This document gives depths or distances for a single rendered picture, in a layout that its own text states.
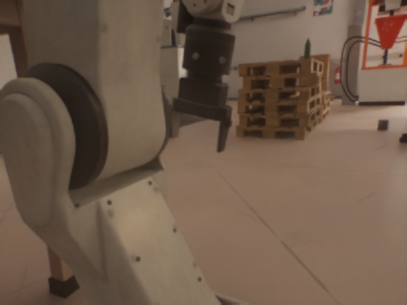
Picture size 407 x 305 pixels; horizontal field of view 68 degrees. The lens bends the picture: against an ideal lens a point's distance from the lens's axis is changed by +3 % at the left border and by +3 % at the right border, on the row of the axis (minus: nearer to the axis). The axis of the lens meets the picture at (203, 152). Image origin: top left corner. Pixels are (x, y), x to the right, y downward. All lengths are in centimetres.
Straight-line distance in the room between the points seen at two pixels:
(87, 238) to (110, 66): 19
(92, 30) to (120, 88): 6
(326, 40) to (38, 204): 1068
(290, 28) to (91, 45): 1083
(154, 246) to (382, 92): 765
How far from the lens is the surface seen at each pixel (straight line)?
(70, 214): 35
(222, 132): 54
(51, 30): 38
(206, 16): 53
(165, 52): 479
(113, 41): 34
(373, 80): 790
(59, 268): 112
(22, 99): 34
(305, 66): 345
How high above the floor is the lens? 65
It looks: 13 degrees down
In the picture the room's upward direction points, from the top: 2 degrees counter-clockwise
